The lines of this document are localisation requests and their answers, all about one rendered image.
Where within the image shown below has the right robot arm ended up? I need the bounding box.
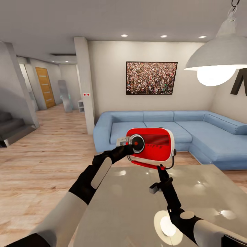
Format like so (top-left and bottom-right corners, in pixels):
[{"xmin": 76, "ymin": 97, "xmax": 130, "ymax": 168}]
[{"xmin": 149, "ymin": 165, "xmax": 247, "ymax": 247}]

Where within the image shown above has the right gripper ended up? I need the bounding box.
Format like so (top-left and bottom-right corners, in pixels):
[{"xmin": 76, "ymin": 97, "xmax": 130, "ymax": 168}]
[{"xmin": 157, "ymin": 165, "xmax": 177, "ymax": 200}]

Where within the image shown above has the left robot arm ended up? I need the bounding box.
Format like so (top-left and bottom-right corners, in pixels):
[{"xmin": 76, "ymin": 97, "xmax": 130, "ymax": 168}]
[{"xmin": 5, "ymin": 136, "xmax": 134, "ymax": 247}]

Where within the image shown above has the radio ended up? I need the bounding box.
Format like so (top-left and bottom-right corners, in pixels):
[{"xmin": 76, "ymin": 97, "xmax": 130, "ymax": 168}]
[{"xmin": 125, "ymin": 127, "xmax": 176, "ymax": 170}]

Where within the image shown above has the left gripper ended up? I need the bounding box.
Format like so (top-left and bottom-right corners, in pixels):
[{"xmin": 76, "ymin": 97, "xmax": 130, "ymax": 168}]
[{"xmin": 115, "ymin": 144, "xmax": 134, "ymax": 160}]

